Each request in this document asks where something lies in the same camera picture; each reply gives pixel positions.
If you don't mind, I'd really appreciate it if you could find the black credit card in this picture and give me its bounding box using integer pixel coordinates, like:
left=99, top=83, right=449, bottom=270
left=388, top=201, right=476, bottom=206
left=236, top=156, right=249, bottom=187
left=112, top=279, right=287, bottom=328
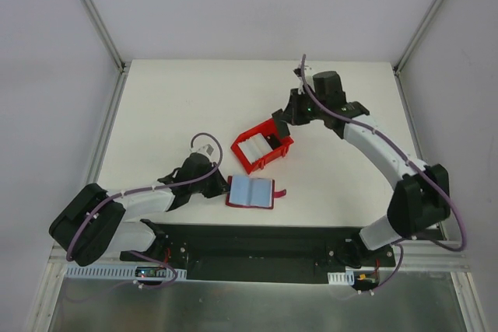
left=265, top=134, right=282, bottom=149

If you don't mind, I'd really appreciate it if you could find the red leather card holder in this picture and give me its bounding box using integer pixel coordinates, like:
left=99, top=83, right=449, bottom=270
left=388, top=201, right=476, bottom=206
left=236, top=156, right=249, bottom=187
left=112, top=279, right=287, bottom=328
left=226, top=175, right=287, bottom=210

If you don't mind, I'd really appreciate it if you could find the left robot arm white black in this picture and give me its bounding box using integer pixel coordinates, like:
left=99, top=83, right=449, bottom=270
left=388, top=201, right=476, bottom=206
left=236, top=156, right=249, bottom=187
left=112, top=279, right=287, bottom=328
left=48, top=152, right=229, bottom=267

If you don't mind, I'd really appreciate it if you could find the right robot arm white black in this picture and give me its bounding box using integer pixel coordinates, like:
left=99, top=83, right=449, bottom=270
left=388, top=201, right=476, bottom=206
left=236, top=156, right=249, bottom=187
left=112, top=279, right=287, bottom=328
left=272, top=66, right=451, bottom=268

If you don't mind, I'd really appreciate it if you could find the white card stack in bin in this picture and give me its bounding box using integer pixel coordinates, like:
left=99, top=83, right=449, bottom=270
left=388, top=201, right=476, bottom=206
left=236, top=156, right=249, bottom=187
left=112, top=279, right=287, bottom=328
left=238, top=133, right=272, bottom=164

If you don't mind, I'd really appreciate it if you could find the red plastic bin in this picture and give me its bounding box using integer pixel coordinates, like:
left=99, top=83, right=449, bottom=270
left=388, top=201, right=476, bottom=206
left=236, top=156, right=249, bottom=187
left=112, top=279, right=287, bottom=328
left=230, top=118, right=293, bottom=174

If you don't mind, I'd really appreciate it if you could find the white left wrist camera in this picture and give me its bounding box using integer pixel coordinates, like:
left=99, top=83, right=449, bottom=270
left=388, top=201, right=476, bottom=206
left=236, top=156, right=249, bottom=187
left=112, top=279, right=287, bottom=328
left=191, top=144, right=215, bottom=159

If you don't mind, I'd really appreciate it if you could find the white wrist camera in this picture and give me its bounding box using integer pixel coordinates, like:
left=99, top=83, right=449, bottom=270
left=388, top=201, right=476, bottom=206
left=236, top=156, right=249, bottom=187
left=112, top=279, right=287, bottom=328
left=191, top=144, right=215, bottom=159
left=293, top=65, right=314, bottom=85

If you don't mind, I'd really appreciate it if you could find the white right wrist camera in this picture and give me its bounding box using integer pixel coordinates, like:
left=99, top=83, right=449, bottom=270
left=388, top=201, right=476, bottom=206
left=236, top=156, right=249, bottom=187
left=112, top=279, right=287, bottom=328
left=293, top=65, right=314, bottom=85

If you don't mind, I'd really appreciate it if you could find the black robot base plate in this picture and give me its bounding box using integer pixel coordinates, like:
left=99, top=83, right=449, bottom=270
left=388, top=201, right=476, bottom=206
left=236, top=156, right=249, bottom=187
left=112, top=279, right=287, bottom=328
left=119, top=222, right=404, bottom=285

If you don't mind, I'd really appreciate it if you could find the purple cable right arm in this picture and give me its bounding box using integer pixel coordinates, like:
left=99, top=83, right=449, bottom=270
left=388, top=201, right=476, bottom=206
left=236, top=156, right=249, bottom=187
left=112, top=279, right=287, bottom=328
left=299, top=54, right=468, bottom=297

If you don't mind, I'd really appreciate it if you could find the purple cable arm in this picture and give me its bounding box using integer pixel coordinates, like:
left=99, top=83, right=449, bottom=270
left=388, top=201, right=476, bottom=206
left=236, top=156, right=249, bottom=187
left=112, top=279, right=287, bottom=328
left=65, top=132, right=223, bottom=291
left=299, top=54, right=468, bottom=297

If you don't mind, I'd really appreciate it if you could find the aluminium side rail right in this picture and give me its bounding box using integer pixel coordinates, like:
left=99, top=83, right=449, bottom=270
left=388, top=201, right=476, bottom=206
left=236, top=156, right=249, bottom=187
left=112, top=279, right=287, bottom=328
left=393, top=72, right=447, bottom=240

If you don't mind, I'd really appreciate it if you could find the aluminium side rail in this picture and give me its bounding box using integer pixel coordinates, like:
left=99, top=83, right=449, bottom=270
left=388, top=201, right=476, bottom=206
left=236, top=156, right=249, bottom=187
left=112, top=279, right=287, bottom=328
left=82, top=61, right=132, bottom=186
left=393, top=72, right=447, bottom=240

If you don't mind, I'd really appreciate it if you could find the aluminium side rail left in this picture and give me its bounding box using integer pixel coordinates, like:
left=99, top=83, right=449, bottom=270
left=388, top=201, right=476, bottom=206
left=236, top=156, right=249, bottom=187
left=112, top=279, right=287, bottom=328
left=82, top=61, right=132, bottom=186

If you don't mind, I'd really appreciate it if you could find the white slotted cable duct left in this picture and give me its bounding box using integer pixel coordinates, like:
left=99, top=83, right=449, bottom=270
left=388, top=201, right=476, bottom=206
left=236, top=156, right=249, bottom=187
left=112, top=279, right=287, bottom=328
left=65, top=264, right=187, bottom=281

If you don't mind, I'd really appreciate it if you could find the white slotted cable duct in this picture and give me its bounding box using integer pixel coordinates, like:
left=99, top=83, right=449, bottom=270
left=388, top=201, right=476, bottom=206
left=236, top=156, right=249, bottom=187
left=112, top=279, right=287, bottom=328
left=328, top=270, right=355, bottom=286
left=65, top=264, right=187, bottom=281

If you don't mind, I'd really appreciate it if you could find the white slotted cable duct right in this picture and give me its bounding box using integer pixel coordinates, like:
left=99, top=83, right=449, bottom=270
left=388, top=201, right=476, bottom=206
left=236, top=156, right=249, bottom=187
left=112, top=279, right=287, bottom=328
left=328, top=270, right=355, bottom=286

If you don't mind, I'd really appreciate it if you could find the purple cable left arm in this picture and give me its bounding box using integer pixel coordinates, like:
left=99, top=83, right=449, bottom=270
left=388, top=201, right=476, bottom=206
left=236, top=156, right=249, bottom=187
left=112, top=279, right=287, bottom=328
left=65, top=132, right=223, bottom=291

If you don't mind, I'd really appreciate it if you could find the aluminium frame post right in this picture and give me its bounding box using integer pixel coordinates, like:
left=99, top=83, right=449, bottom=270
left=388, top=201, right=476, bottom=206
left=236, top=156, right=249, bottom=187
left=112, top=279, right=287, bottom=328
left=393, top=0, right=446, bottom=76

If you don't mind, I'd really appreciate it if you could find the aluminium frame post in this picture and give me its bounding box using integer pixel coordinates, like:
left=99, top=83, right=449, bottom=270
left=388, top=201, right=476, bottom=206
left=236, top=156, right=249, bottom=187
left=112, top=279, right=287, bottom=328
left=79, top=0, right=127, bottom=73
left=393, top=0, right=446, bottom=76

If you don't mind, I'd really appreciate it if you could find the aluminium frame post left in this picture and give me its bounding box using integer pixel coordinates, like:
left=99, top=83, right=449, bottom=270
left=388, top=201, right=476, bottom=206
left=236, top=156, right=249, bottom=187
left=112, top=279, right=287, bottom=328
left=79, top=0, right=127, bottom=73

